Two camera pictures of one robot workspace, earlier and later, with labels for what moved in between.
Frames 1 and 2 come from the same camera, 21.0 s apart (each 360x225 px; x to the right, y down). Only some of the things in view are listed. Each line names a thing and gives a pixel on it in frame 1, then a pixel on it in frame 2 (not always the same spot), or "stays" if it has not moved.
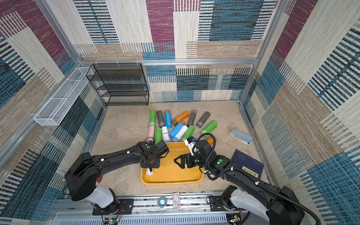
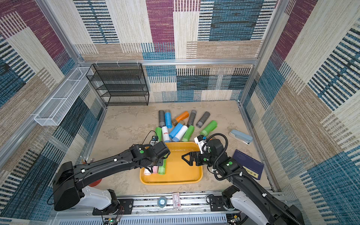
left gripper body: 155,165 stays
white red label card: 176,200 stays
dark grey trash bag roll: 161,118 stays
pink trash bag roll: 151,133 -> 155,169
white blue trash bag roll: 148,172 stays
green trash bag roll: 153,118 -> 161,168
